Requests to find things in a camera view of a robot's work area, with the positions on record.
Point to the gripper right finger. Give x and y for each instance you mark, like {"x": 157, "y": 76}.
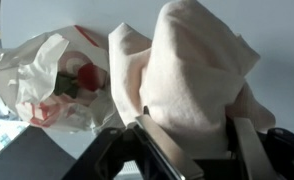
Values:
{"x": 252, "y": 153}

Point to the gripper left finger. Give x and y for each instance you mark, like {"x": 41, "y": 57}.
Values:
{"x": 168, "y": 150}

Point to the pink cloth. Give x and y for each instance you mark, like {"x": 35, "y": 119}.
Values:
{"x": 190, "y": 76}

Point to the white plastic bag red print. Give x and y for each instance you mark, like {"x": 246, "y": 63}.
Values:
{"x": 33, "y": 83}

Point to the dark green object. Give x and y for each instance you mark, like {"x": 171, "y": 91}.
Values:
{"x": 65, "y": 85}

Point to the small red round object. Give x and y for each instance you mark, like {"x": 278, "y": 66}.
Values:
{"x": 90, "y": 77}

